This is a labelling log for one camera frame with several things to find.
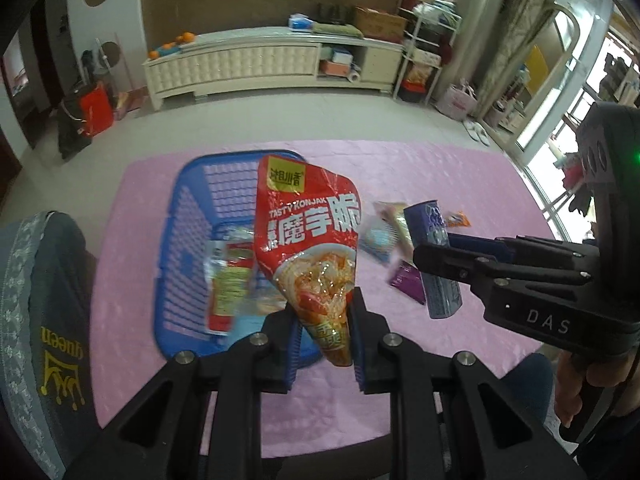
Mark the dark wooden door frame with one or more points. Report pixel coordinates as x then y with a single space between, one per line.
45 75

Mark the blue plastic basket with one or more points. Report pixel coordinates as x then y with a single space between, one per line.
185 240

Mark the blue violet snack packet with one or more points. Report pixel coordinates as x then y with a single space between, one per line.
440 300

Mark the light blue clear packet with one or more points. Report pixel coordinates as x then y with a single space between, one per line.
377 237

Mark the folded green cloth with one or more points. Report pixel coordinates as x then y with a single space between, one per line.
335 30

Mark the red bag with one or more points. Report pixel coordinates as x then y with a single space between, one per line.
97 110

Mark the small orange snack packet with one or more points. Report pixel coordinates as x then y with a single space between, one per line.
459 220

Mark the pink bag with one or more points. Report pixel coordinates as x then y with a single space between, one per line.
457 102

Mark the cream television cabinet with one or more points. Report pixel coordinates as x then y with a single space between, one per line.
240 65

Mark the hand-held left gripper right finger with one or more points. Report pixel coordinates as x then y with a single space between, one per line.
359 360

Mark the blue tissue box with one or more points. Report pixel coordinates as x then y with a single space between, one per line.
299 21

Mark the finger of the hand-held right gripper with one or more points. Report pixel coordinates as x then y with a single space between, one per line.
475 245
450 266

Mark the arched floor mirror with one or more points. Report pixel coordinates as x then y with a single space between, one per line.
575 25

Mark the red pouch with green label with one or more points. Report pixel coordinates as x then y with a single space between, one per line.
230 280

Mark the blue dish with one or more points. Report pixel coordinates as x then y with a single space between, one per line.
164 51

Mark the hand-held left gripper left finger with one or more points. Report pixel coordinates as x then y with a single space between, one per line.
292 355

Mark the person's right hand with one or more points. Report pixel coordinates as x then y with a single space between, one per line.
567 387

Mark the purple snack packet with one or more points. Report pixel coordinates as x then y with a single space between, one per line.
406 279

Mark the red noodle print packet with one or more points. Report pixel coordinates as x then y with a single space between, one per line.
305 240

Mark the pale yellow snack packet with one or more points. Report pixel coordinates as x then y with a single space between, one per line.
397 215

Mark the black bag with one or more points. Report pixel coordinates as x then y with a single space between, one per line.
72 130

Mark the person's blue trouser leg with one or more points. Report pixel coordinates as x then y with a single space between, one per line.
525 385

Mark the white metal rack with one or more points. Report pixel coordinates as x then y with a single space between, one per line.
425 45

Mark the pair of white slippers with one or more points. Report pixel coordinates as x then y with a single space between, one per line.
477 132

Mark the grey bin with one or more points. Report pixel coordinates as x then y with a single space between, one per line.
499 116

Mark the pink quilted tablecloth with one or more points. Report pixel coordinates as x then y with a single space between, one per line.
130 350

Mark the silver standing air conditioner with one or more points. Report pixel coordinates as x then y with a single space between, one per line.
480 25

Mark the pink broom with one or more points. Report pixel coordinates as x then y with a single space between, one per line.
130 102

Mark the black router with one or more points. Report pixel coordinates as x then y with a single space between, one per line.
334 12

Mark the small yellow hanging cloth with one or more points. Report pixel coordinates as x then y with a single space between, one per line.
534 65

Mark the white paper roll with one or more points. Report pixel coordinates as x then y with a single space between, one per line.
354 77

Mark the cardboard box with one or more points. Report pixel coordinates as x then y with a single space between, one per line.
380 24

